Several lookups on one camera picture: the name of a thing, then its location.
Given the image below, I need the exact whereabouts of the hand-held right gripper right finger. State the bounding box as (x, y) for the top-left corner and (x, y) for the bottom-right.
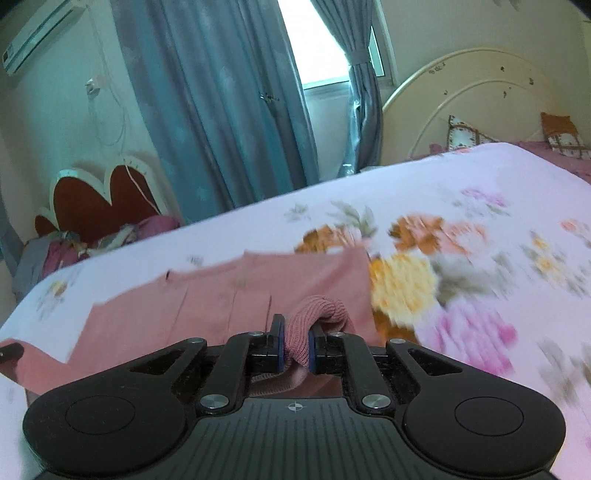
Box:
(308, 323), (462, 414)

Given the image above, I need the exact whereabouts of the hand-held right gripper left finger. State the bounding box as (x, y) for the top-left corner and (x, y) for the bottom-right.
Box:
(124, 315), (284, 416)

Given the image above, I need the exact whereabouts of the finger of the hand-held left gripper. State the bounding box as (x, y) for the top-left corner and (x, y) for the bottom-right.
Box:
(0, 343), (25, 366)

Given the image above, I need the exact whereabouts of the pink sweater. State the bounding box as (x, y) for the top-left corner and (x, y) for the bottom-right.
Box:
(0, 247), (374, 403)

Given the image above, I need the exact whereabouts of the pile of clothes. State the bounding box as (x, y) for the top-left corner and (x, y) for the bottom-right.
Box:
(11, 222), (148, 301)

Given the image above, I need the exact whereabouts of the grey side window curtain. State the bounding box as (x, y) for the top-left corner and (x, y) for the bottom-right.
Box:
(0, 189), (21, 278)

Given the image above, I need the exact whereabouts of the purple pillow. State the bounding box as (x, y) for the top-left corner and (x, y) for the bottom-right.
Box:
(137, 215), (182, 239)

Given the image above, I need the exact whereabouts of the red scalloped headboard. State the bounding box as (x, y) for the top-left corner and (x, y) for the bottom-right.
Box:
(34, 154), (170, 241)

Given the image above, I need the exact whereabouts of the floral bed sheet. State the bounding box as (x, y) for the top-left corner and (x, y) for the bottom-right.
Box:
(0, 142), (591, 480)

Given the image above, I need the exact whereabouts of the tied blue-grey curtain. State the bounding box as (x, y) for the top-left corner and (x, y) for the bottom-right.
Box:
(309, 0), (387, 174)

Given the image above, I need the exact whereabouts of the wide blue-grey curtain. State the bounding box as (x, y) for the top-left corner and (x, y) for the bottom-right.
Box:
(111, 0), (322, 216)

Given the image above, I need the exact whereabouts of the patterned square pillow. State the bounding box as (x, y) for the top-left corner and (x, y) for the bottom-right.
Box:
(447, 114), (498, 152)

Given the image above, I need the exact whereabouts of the bright window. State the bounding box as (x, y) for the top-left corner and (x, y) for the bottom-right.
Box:
(277, 0), (394, 94)

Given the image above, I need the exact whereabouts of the cream round headboard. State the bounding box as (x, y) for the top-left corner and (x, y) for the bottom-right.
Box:
(382, 46), (591, 163)

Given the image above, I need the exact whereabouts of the white air conditioner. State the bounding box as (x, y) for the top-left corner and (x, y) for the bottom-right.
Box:
(0, 0), (86, 77)

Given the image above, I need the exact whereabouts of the orange patterned pillow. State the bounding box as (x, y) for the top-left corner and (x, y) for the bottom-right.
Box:
(540, 112), (584, 154)

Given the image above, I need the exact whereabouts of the pale cable on headboard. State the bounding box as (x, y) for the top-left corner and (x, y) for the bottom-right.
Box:
(124, 159), (163, 216)

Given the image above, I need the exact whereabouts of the white hanging cable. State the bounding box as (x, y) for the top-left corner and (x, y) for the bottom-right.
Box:
(90, 18), (128, 148)

